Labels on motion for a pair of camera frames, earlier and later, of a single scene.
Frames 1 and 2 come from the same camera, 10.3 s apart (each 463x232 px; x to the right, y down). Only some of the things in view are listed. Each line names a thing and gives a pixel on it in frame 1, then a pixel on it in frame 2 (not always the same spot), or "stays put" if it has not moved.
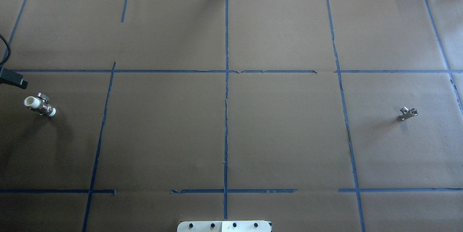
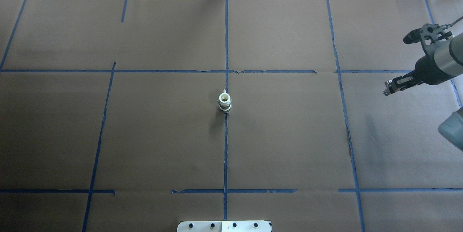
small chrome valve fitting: [406, 114] -> [386, 92]
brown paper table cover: [320, 107] stays put
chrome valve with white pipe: [41, 104] -> [224, 100]
